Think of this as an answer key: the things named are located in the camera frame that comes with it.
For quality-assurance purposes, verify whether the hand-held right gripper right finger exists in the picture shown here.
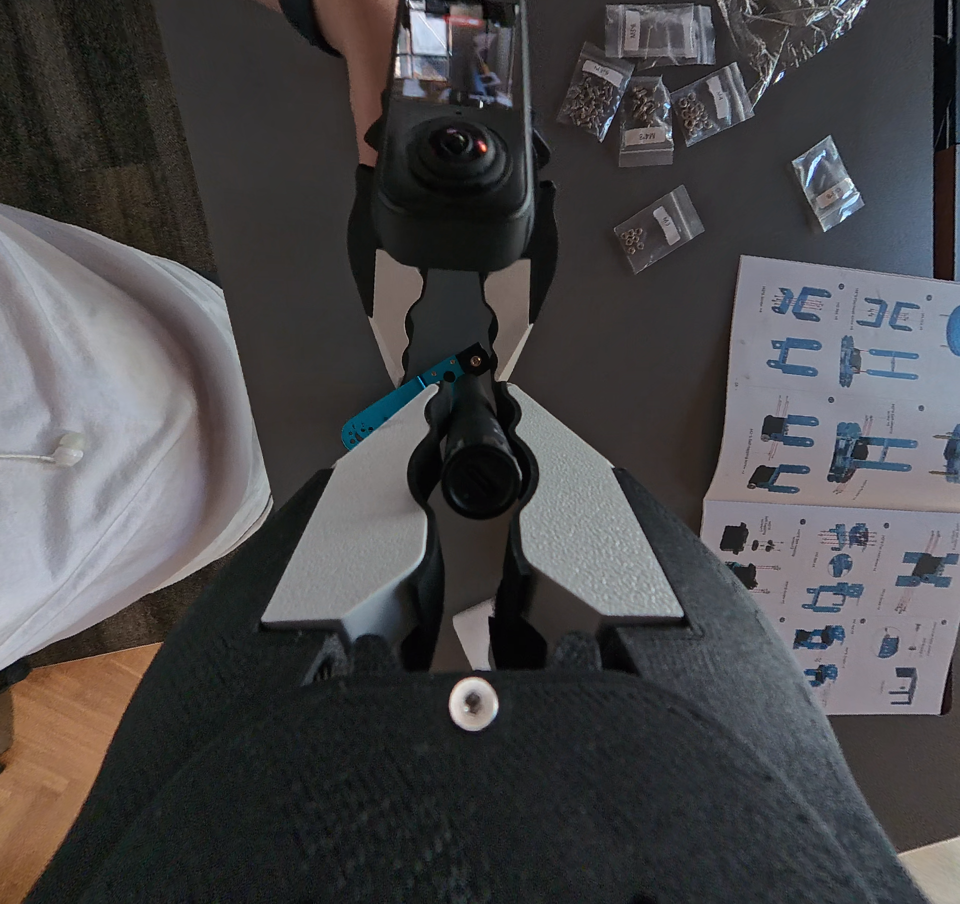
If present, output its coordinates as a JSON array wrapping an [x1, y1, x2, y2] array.
[[491, 383, 685, 626]]

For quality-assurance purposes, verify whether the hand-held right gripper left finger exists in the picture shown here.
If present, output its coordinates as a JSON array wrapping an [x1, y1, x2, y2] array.
[[261, 385, 453, 643]]

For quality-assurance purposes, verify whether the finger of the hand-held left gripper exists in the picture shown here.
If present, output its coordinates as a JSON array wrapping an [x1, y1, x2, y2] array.
[[483, 250, 538, 382], [369, 250, 430, 386]]

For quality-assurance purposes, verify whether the blue bracket with black servo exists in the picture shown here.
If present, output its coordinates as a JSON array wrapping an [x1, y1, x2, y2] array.
[[339, 345, 498, 454]]

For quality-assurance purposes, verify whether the black electric screwdriver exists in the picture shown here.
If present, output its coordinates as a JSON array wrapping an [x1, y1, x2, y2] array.
[[438, 375, 525, 523]]

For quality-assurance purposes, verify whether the dark grey desk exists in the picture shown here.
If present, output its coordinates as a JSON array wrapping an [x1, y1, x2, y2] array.
[[142, 0, 960, 856]]

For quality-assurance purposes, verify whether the zip bag of small nuts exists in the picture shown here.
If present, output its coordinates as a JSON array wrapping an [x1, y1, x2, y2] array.
[[614, 184, 705, 276]]

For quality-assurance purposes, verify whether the zip bag of silver screws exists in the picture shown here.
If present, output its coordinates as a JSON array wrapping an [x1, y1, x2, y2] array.
[[618, 76, 673, 169], [556, 41, 636, 143]]

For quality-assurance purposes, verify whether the illustrated instruction booklet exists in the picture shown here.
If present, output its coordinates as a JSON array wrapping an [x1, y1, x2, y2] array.
[[701, 254, 960, 718]]

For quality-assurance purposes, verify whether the black wristband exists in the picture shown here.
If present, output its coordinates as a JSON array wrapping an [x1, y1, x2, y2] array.
[[268, 0, 348, 59]]

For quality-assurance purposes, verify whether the wide clear zip bag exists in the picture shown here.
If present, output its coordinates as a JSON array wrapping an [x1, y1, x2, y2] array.
[[605, 3, 716, 66]]

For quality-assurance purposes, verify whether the zip bag of large nuts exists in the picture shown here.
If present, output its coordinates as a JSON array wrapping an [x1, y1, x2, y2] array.
[[669, 61, 756, 149]]

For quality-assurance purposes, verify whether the zip bag with black parts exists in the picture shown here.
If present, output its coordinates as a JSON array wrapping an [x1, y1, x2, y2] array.
[[790, 136, 866, 234]]

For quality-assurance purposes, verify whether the crumpled clear plastic wrap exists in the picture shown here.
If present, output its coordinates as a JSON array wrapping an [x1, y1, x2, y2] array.
[[697, 0, 935, 108]]

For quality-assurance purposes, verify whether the white earphone with cable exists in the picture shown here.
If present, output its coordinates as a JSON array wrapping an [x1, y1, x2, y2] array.
[[0, 431, 87, 468]]

